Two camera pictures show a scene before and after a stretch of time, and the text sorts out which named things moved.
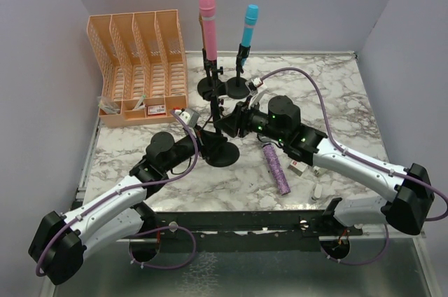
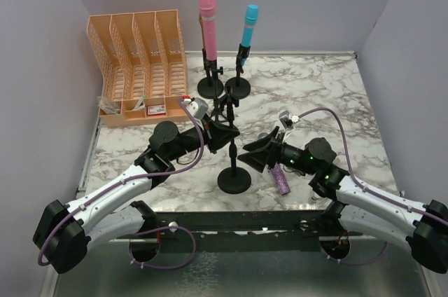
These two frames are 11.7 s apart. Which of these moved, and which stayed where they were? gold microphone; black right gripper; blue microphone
Moved: black right gripper
Stayed: blue microphone; gold microphone
